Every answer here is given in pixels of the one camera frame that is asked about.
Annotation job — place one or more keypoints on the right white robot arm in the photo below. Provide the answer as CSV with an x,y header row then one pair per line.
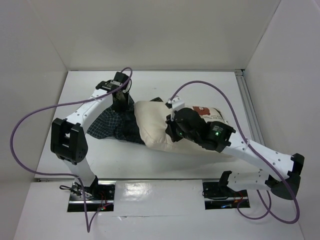
x,y
279,173

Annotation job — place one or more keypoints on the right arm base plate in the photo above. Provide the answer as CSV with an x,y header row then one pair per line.
x,y
219,198

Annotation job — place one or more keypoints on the aluminium rail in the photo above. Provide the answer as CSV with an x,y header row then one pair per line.
x,y
251,116

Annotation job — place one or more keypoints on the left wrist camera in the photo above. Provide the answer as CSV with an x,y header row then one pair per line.
x,y
128,87

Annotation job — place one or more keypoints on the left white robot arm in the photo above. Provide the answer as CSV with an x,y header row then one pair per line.
x,y
68,136

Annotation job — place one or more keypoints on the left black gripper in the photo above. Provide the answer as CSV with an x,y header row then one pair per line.
x,y
124,107

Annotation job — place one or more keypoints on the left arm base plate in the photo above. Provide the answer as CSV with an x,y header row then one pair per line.
x,y
104,198

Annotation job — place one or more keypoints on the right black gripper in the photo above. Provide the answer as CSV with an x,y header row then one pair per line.
x,y
170,125

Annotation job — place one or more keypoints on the cream pillow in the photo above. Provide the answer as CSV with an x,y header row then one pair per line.
x,y
151,120

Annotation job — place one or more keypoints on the dark checked pillowcase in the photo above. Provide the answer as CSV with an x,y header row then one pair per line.
x,y
119,125

